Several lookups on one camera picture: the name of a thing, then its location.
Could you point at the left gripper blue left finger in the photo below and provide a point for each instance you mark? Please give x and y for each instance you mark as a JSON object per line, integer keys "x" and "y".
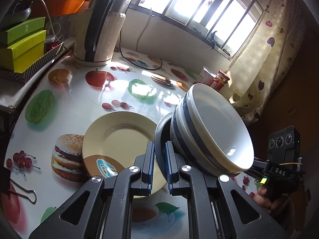
{"x": 143, "y": 171}

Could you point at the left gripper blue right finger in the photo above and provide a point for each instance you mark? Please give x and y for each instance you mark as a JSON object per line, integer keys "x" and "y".
{"x": 177, "y": 172}

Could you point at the stainless steel bowl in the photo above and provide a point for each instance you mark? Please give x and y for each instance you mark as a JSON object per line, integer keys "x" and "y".
{"x": 161, "y": 137}

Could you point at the cream plate blue logo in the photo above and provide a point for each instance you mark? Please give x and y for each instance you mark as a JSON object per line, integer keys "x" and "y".
{"x": 113, "y": 141}

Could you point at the small white bowl blue stripe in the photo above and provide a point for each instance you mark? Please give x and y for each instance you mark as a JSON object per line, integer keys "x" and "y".
{"x": 221, "y": 128}

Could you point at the large white bowl blue stripe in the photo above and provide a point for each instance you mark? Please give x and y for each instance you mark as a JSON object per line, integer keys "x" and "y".
{"x": 191, "y": 146}

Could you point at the person's right hand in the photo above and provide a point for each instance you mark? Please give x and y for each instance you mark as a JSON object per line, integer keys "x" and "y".
{"x": 283, "y": 204}

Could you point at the fruit-print tablecloth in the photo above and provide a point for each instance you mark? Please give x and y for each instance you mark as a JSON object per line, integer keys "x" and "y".
{"x": 78, "y": 95}

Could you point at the white cup container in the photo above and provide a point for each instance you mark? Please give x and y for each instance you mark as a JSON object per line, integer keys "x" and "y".
{"x": 206, "y": 77}

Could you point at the red-labelled sauce jar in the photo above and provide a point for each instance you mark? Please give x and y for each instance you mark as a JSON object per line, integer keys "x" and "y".
{"x": 220, "y": 80}

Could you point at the cream heart-pattern curtain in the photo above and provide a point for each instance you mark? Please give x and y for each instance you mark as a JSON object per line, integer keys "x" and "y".
{"x": 265, "y": 59}

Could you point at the striped storage tray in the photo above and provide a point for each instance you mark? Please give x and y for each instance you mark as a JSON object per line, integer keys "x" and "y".
{"x": 23, "y": 78}

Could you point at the yellow-green box lower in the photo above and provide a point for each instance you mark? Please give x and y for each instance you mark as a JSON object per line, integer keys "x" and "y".
{"x": 21, "y": 55}

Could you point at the green box upper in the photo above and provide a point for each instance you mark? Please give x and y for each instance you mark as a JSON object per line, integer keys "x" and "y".
{"x": 22, "y": 30}

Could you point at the orange plastic basin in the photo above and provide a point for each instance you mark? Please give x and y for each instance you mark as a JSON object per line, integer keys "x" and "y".
{"x": 55, "y": 7}

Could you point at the grey computer mouse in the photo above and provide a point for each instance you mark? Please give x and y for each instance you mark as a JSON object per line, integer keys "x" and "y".
{"x": 15, "y": 18}

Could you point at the white electric kettle black handle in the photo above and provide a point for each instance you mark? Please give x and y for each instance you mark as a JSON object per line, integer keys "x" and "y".
{"x": 100, "y": 25}

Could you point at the window frame with bars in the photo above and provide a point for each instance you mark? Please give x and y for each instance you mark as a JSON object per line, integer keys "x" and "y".
{"x": 224, "y": 25}

